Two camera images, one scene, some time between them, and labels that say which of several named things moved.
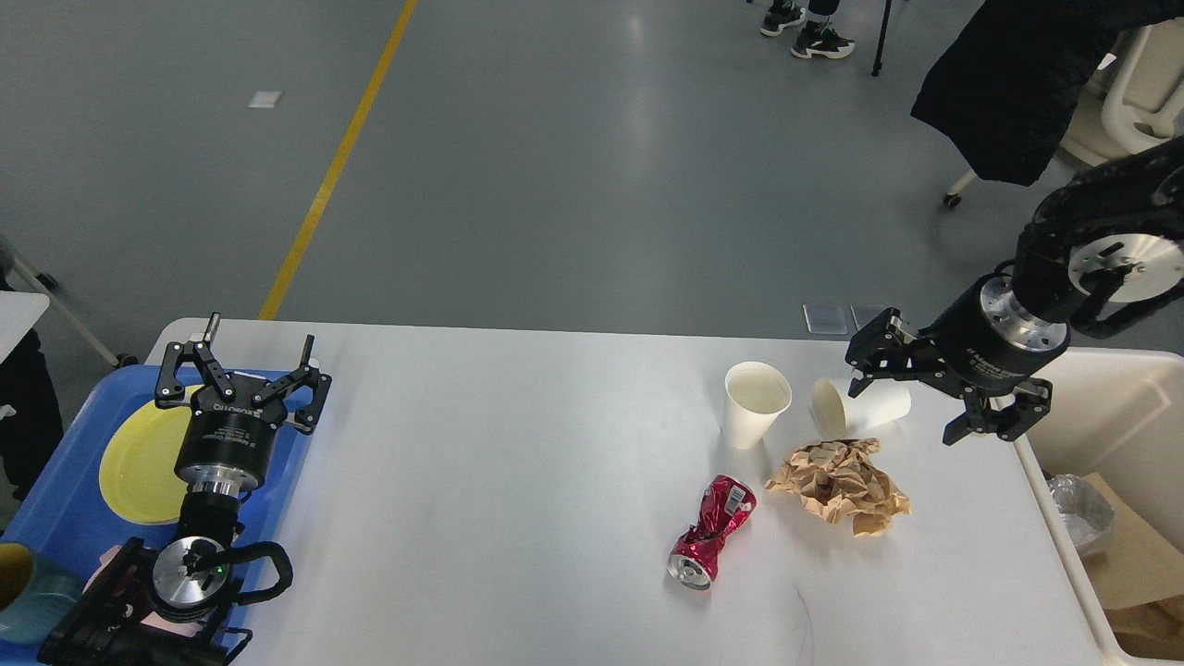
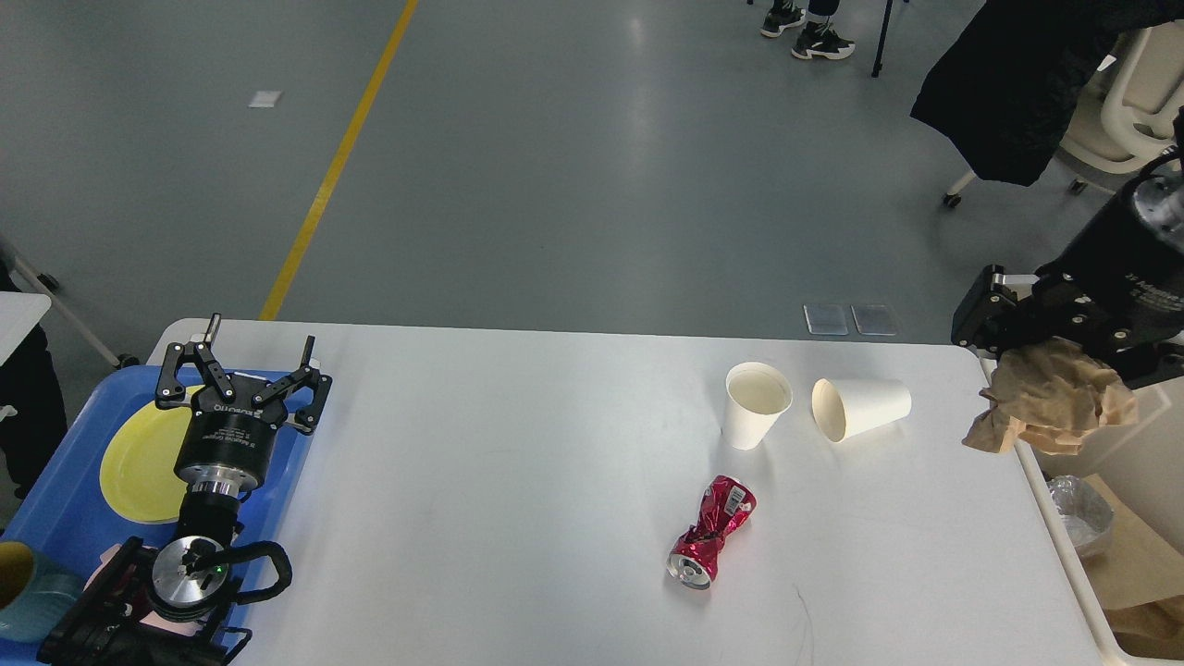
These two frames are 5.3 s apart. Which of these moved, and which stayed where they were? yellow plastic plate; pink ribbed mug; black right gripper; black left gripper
Moved: black right gripper
Stayed: pink ribbed mug; black left gripper; yellow plastic plate
